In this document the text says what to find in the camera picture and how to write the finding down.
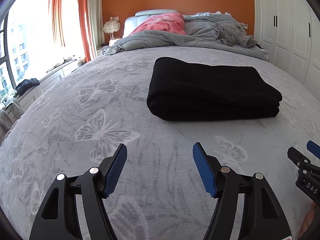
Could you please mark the white wardrobe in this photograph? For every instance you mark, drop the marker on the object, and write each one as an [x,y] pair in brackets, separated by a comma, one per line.
[289,31]

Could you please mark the black pants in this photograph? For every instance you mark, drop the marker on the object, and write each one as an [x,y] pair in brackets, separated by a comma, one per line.
[181,91]

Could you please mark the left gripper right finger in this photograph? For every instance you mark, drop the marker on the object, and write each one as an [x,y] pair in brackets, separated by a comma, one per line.
[262,216]

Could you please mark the pink pillow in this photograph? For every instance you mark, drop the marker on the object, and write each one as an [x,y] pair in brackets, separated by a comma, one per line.
[172,22]

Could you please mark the grey crumpled garment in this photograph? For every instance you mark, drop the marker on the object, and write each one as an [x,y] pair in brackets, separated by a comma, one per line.
[232,33]

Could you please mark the white nightstand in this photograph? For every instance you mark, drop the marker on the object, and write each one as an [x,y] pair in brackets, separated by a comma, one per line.
[101,50]

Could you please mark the white window seat cabinet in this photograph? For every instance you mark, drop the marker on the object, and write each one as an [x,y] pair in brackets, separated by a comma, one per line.
[17,105]

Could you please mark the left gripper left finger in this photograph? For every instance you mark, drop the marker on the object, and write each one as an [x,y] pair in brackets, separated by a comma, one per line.
[57,217]

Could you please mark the grey butterfly bedspread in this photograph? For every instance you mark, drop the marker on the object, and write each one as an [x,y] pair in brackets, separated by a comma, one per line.
[84,117]

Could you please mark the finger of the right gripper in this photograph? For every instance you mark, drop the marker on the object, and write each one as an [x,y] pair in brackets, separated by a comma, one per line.
[300,160]
[313,148]

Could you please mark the orange curtain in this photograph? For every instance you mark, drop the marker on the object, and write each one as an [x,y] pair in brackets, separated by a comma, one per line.
[85,31]

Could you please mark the light blue headboard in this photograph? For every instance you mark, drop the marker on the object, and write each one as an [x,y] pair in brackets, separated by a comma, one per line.
[132,22]

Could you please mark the white feather lamp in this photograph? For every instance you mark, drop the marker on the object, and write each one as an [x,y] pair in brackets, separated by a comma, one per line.
[112,26]

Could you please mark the navy folded garment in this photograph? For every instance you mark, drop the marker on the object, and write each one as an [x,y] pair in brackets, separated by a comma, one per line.
[26,84]

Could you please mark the grey duvet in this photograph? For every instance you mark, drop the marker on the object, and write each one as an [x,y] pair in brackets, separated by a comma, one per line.
[200,31]

